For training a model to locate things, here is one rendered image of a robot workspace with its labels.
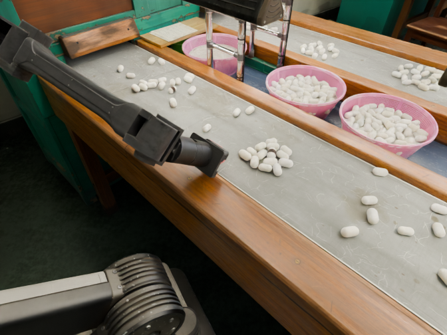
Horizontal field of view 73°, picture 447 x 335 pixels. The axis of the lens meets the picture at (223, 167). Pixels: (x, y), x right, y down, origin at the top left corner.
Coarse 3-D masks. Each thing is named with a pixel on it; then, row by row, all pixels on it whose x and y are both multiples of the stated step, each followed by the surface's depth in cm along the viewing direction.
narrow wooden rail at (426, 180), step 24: (144, 48) 127; (168, 48) 123; (192, 72) 112; (216, 72) 108; (240, 96) 100; (264, 96) 96; (288, 120) 90; (312, 120) 87; (336, 144) 82; (360, 144) 80; (384, 168) 75; (408, 168) 73; (432, 192) 70
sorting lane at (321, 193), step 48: (144, 96) 101; (192, 96) 101; (240, 144) 83; (288, 144) 83; (288, 192) 71; (336, 192) 71; (384, 192) 71; (336, 240) 62; (384, 240) 62; (432, 240) 62; (384, 288) 55; (432, 288) 55
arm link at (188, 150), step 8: (184, 136) 60; (176, 144) 57; (184, 144) 58; (192, 144) 60; (176, 152) 58; (184, 152) 58; (192, 152) 60; (168, 160) 58; (176, 160) 58; (184, 160) 59; (192, 160) 61
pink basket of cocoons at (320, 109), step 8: (272, 72) 107; (288, 72) 112; (296, 72) 112; (320, 72) 110; (328, 72) 108; (272, 80) 108; (320, 80) 111; (328, 80) 108; (336, 80) 106; (344, 88) 100; (280, 96) 96; (296, 104) 93; (304, 104) 93; (312, 104) 92; (320, 104) 92; (328, 104) 93; (312, 112) 96; (320, 112) 97
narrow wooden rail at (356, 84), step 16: (224, 32) 135; (256, 48) 126; (272, 48) 123; (288, 64) 119; (304, 64) 114; (320, 64) 112; (352, 80) 104; (368, 80) 104; (400, 96) 96; (416, 96) 96; (432, 112) 91
